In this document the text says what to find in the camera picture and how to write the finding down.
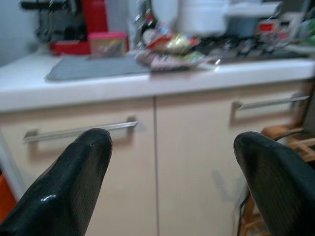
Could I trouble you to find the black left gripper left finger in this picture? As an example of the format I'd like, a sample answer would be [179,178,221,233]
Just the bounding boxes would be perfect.
[0,128,113,236]

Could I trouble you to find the red digital display gadget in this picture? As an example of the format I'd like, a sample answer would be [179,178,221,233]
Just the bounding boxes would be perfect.
[257,21,278,34]

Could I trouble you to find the green white snack packet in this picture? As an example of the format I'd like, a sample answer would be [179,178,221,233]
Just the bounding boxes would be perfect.
[187,51,206,62]

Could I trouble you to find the long silver cabinet handle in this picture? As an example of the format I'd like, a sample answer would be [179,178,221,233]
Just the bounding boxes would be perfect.
[230,95,311,111]
[23,121,138,144]

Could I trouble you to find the wooden slatted rack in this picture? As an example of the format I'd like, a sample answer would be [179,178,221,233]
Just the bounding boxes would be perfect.
[240,124,315,236]

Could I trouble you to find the orange object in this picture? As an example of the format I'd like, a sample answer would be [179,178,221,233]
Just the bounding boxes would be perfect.
[0,172,18,222]

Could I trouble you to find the grey cooking pot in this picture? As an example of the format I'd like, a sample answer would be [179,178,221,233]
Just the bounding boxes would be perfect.
[225,13,259,39]

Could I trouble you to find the pink box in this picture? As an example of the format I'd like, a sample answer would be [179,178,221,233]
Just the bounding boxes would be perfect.
[88,31,128,56]

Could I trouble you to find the black gas stove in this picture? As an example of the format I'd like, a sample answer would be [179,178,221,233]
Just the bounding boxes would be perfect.
[204,36,311,63]

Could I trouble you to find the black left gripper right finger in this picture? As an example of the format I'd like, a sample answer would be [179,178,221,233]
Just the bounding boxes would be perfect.
[233,131,315,236]

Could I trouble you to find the black power cable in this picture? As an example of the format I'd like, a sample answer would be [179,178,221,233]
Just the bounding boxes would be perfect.
[235,190,251,236]

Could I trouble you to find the cream cabinet door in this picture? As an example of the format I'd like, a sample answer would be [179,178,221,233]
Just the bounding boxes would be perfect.
[154,81,313,236]
[0,97,156,236]

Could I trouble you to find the grey dish drying mat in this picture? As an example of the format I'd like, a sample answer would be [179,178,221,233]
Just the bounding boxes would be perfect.
[45,54,152,82]

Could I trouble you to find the gold foil snack packet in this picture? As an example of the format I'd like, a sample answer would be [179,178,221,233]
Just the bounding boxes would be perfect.
[166,33,194,54]

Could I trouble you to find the red black coffee machine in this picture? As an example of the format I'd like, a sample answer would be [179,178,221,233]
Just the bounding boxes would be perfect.
[21,0,109,57]

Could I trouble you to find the white rice cooker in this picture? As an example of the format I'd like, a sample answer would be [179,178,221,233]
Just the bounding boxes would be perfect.
[176,0,231,35]

